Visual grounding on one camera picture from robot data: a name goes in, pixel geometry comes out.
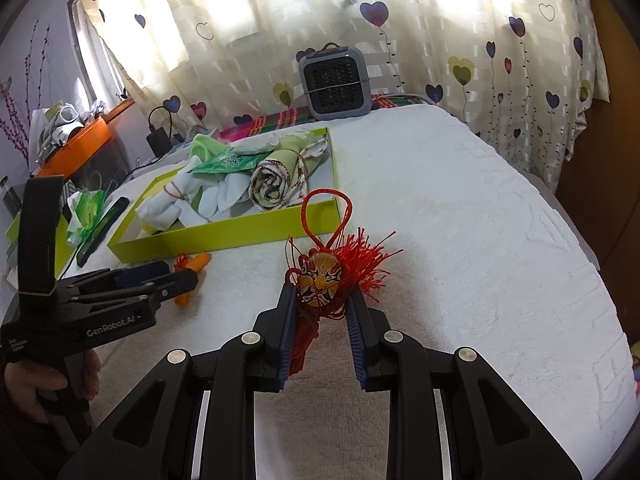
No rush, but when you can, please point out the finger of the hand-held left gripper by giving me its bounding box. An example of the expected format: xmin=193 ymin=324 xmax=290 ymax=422
xmin=70 ymin=268 xmax=200 ymax=311
xmin=62 ymin=261 xmax=172 ymax=292

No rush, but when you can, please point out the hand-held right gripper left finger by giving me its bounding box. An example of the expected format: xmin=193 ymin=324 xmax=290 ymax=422
xmin=59 ymin=282 xmax=301 ymax=480

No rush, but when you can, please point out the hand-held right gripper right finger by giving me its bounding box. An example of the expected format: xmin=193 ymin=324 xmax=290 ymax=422
xmin=345 ymin=290 xmax=583 ymax=480

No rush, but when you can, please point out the orange soft toy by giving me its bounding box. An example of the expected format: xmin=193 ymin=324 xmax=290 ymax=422
xmin=172 ymin=252 xmax=212 ymax=307

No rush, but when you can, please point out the white sock bundle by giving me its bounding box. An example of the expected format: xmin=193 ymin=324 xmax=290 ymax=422
xmin=232 ymin=132 xmax=283 ymax=157
xmin=137 ymin=172 xmax=201 ymax=234
xmin=197 ymin=170 xmax=253 ymax=222

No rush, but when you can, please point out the yellow-green cardboard box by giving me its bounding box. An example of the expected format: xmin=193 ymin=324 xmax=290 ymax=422
xmin=107 ymin=126 xmax=341 ymax=264

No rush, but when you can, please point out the green foil packet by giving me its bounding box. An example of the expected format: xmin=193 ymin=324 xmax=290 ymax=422
xmin=192 ymin=152 xmax=261 ymax=176

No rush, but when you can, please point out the green microfibre cloth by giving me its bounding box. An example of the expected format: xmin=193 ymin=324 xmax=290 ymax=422
xmin=187 ymin=132 xmax=231 ymax=171

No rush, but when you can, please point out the green towel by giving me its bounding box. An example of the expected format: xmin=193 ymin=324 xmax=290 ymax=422
xmin=250 ymin=135 xmax=331 ymax=211

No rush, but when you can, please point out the person's left hand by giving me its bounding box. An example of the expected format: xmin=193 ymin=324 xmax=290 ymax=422
xmin=2 ymin=349 xmax=102 ymax=426

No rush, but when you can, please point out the black smartphone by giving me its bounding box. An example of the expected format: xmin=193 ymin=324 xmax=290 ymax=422
xmin=76 ymin=196 xmax=131 ymax=267

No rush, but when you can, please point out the yellow-green chevron box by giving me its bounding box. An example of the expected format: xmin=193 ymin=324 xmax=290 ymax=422
xmin=5 ymin=210 xmax=73 ymax=281

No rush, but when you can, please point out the green and white plastic bag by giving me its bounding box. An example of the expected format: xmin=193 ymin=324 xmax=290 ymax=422
xmin=65 ymin=187 xmax=113 ymax=248

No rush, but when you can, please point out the black charger adapter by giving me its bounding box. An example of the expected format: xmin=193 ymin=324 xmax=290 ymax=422
xmin=146 ymin=106 xmax=176 ymax=157

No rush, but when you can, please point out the orange shelf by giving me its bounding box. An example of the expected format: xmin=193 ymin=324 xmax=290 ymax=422
xmin=32 ymin=97 xmax=136 ymax=178

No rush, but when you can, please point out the pile of white clutter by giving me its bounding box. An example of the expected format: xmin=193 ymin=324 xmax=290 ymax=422
xmin=30 ymin=100 xmax=108 ymax=161

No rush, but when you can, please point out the grey portable heater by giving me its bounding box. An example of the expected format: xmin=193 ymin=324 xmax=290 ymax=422
xmin=298 ymin=42 xmax=373 ymax=121

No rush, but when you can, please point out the wooden wardrobe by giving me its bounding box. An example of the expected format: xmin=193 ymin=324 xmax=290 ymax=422
xmin=552 ymin=0 xmax=640 ymax=361

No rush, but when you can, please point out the heart print curtain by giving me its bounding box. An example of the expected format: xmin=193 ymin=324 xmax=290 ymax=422
xmin=75 ymin=0 xmax=611 ymax=196

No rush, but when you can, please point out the pink blossom wall decal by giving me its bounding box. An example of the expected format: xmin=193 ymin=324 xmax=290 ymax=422
xmin=0 ymin=20 xmax=53 ymax=161

